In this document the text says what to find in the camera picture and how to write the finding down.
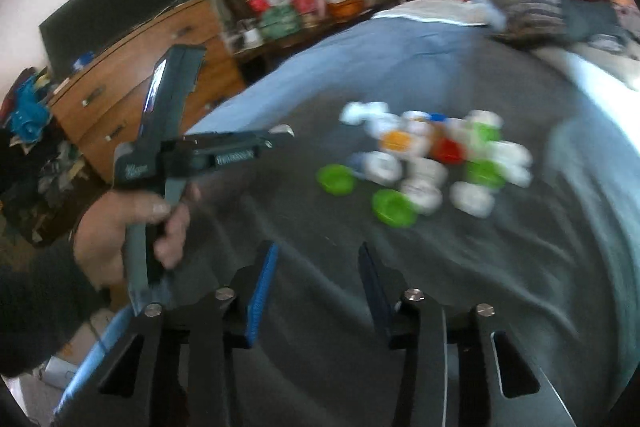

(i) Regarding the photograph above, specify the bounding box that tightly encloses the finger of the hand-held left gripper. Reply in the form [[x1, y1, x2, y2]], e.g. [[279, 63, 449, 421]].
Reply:
[[255, 123, 297, 152]]

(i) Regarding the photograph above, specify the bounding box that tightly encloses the cluster of bottle caps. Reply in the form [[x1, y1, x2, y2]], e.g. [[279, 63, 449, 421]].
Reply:
[[316, 101, 533, 228]]

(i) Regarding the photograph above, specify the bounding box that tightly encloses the person's blue jeans leg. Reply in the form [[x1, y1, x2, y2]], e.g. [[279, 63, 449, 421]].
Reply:
[[52, 337, 121, 427]]

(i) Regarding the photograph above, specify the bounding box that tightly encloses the black flat screen television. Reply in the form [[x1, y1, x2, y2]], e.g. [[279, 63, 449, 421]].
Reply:
[[39, 0, 208, 82]]

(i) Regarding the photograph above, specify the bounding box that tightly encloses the pile of colourful clothes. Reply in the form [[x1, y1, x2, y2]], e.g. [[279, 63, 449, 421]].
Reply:
[[607, 0, 640, 28]]

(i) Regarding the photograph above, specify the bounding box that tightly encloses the grey jacket with plaid lining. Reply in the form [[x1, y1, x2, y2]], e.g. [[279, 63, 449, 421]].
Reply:
[[490, 0, 631, 52]]

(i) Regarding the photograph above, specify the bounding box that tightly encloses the white duvet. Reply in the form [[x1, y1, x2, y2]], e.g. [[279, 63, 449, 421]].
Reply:
[[530, 42, 640, 92]]

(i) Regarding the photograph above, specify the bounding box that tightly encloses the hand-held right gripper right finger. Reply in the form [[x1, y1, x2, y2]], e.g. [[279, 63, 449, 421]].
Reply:
[[357, 242, 576, 427]]

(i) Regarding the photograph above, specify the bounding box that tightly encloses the white textured cover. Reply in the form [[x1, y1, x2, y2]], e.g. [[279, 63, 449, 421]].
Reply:
[[372, 0, 506, 28]]

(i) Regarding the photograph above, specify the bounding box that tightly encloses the wooden dresser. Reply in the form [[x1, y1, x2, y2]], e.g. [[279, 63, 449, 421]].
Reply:
[[47, 0, 246, 182]]

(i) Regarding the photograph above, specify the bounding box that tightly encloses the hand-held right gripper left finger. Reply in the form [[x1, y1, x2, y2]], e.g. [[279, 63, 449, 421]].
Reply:
[[75, 242, 281, 427]]

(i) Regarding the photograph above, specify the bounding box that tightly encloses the person's left hand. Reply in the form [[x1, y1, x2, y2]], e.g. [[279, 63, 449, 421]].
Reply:
[[74, 184, 202, 291]]

